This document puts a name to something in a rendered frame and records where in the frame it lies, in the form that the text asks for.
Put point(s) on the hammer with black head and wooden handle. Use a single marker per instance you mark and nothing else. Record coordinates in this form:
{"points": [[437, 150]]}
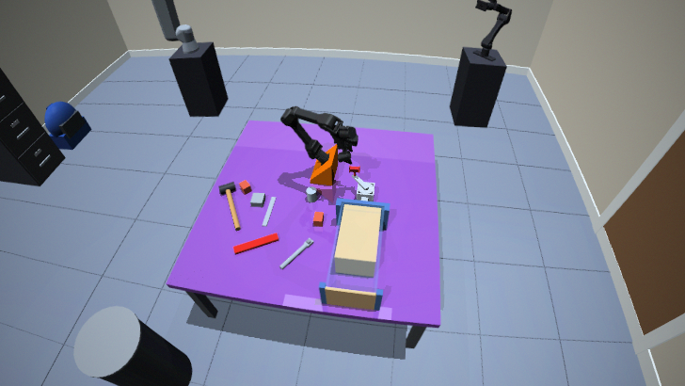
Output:
{"points": [[227, 188]]}

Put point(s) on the red flat bar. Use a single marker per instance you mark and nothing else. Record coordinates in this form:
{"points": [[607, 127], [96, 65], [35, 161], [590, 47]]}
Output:
{"points": [[256, 243]]}

